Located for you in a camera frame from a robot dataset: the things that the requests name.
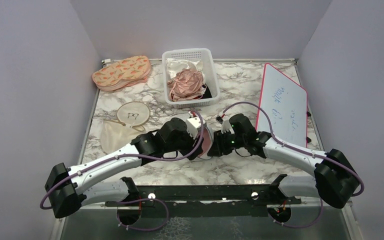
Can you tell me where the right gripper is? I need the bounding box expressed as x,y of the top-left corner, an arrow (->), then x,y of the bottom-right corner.
207,128 -> 247,157

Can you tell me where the white mesh laundry bag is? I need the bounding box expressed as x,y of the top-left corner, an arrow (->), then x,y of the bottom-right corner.
173,113 -> 214,161

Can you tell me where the pink lace bra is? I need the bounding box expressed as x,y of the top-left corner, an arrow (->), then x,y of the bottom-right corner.
167,69 -> 206,102

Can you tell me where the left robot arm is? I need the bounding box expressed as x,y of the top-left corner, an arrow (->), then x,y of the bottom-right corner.
39,116 -> 207,219

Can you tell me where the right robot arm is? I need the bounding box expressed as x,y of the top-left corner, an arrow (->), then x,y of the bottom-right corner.
207,113 -> 360,209

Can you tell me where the black garment in basket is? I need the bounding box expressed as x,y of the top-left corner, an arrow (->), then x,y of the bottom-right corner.
200,84 -> 213,99

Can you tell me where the embroidery hoop with cloth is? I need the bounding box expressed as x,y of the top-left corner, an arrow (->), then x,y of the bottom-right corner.
100,101 -> 151,154

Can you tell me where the red framed whiteboard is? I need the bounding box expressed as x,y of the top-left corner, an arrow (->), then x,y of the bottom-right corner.
256,63 -> 308,147

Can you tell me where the white satin garment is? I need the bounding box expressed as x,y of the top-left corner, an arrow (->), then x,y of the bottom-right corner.
165,58 -> 203,79

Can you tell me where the white plastic basket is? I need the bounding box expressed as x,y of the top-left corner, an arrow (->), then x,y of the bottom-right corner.
162,48 -> 221,109

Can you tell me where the carrot pattern pouch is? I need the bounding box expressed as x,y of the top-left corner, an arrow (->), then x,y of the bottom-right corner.
91,55 -> 152,92

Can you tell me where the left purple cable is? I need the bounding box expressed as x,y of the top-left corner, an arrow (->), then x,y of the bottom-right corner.
39,110 -> 206,211

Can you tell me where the purple cable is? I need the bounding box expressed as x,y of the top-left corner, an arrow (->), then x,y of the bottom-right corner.
39,110 -> 206,211
219,101 -> 366,198

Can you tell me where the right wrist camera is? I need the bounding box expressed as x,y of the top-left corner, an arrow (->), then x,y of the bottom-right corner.
216,113 -> 234,134

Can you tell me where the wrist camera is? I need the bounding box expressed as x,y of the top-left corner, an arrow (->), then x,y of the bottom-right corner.
185,116 -> 207,139
216,113 -> 234,134

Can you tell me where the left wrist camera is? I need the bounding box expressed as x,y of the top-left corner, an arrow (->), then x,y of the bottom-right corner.
185,116 -> 207,139

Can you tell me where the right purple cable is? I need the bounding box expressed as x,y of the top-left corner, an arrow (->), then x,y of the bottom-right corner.
219,101 -> 366,198

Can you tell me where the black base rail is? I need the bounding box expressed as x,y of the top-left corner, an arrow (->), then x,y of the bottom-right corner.
104,184 -> 301,218

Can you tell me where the white wall plug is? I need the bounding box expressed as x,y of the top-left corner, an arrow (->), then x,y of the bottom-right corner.
101,58 -> 112,65

